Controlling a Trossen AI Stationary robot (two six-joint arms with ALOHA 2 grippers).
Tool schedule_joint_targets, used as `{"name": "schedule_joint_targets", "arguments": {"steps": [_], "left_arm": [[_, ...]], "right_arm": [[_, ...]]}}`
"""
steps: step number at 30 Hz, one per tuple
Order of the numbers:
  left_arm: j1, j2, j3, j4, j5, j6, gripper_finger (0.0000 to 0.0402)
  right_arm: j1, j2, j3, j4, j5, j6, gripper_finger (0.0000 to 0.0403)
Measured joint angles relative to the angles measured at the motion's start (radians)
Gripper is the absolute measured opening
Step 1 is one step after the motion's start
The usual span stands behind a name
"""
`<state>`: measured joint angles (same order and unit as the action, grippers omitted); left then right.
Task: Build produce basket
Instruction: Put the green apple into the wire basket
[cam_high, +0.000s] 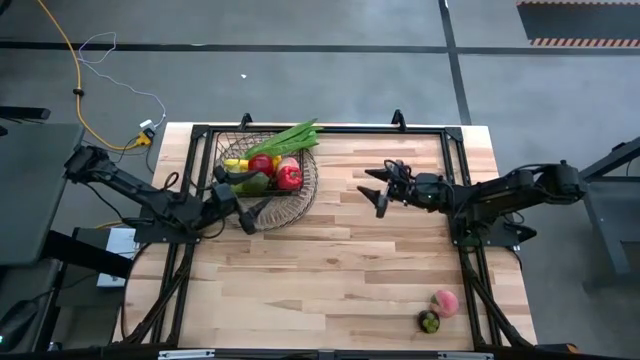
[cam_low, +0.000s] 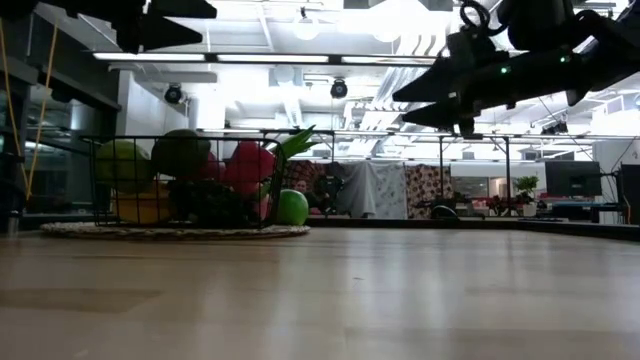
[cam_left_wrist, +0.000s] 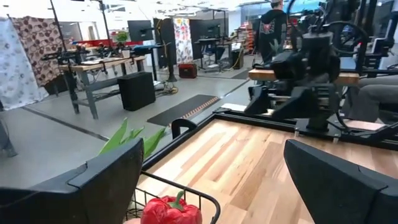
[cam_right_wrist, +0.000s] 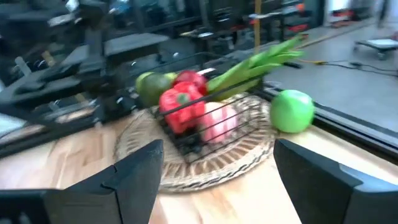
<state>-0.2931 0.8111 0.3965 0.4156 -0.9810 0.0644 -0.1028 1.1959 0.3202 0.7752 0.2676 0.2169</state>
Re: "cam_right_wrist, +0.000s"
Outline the red bell pepper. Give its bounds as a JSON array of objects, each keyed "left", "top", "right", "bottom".
[{"left": 159, "top": 81, "right": 206, "bottom": 135}]

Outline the dark green avocado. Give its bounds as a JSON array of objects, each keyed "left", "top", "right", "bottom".
[{"left": 136, "top": 72, "right": 175, "bottom": 108}]

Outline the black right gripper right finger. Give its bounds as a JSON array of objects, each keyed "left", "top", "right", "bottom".
[{"left": 273, "top": 138, "right": 398, "bottom": 224}]

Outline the light green round fruit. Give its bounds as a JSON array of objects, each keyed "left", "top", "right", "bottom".
[{"left": 134, "top": 71, "right": 178, "bottom": 83}]

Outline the black pegboard workbench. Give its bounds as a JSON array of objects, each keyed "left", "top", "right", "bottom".
[{"left": 180, "top": 0, "right": 324, "bottom": 44}]

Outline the green romaine lettuce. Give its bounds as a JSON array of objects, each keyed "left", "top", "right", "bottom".
[{"left": 206, "top": 35, "right": 305, "bottom": 102}]

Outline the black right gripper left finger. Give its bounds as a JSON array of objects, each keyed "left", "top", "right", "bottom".
[{"left": 0, "top": 139, "right": 165, "bottom": 224}]

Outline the red apple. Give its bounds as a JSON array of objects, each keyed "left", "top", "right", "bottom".
[{"left": 172, "top": 70, "right": 208, "bottom": 96}]

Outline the round woven placemat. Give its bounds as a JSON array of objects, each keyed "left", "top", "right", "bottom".
[{"left": 113, "top": 92, "right": 280, "bottom": 194}]

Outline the hanging yellow cable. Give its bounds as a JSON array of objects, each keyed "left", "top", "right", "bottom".
[{"left": 253, "top": 0, "right": 262, "bottom": 54}]

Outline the black aluminium rig frame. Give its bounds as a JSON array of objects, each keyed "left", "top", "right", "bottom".
[{"left": 0, "top": 86, "right": 398, "bottom": 162}]

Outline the black wire basket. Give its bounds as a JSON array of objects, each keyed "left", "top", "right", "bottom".
[{"left": 152, "top": 51, "right": 267, "bottom": 165}]

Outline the yellow floor extension cable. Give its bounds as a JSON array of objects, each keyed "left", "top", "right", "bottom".
[{"left": 298, "top": 58, "right": 398, "bottom": 78}]

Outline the green apple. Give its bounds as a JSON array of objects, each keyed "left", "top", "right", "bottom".
[{"left": 269, "top": 89, "right": 316, "bottom": 134}]

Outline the grey platform dolly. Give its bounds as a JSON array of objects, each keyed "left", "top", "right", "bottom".
[{"left": 353, "top": 37, "right": 398, "bottom": 61}]

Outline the pink peach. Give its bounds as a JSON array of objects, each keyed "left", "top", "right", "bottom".
[{"left": 198, "top": 101, "right": 239, "bottom": 144}]

